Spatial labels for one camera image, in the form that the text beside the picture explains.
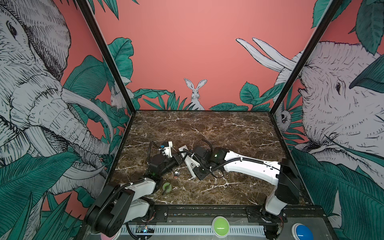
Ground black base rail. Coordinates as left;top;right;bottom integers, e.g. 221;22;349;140
150;205;325;225

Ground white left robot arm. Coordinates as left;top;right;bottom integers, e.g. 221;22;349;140
84;141;187;237

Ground black left corner post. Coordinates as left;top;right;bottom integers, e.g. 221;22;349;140
76;0;136;115

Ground black corner post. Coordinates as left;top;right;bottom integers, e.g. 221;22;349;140
76;0;136;115
269;0;343;115

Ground blue push button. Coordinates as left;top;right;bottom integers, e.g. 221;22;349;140
291;223;314;240

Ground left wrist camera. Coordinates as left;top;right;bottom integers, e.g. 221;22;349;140
159;141;173;159

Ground green tape roll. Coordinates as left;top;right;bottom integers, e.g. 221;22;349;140
162;183;172;195

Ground white slotted cable duct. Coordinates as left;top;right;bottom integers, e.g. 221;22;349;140
130;225;265;237

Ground white remote control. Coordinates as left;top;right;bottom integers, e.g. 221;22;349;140
182;152;200;179

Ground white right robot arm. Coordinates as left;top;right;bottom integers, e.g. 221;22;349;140
183;145;301;216

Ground pink push button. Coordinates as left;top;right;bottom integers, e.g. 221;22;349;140
101;234;117;240

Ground green push button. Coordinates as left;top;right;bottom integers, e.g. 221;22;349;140
212;216;230;238

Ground black right corner post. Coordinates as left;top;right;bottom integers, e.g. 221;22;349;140
269;0;343;115

